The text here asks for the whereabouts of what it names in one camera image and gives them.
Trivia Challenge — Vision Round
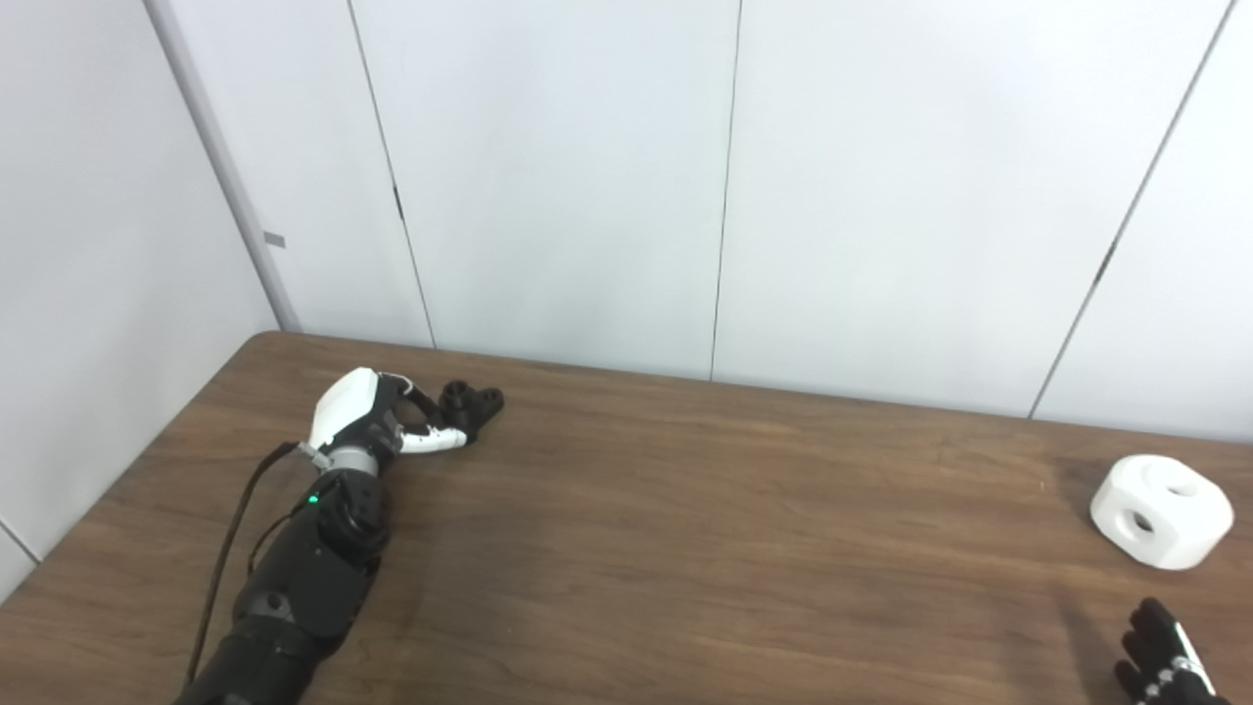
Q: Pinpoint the grey wall corner strip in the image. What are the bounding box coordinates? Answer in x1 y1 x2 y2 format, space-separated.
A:
145 0 302 334

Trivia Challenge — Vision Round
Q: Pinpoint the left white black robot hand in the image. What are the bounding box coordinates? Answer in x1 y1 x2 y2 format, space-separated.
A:
299 367 471 457

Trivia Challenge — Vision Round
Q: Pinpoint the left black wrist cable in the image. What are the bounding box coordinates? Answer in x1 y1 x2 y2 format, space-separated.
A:
186 443 301 686

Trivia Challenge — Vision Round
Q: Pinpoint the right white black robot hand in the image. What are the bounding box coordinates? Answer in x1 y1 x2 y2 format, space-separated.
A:
1113 597 1230 705

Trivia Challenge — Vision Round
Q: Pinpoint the black flanged holder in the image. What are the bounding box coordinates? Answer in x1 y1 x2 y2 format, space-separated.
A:
438 380 506 447

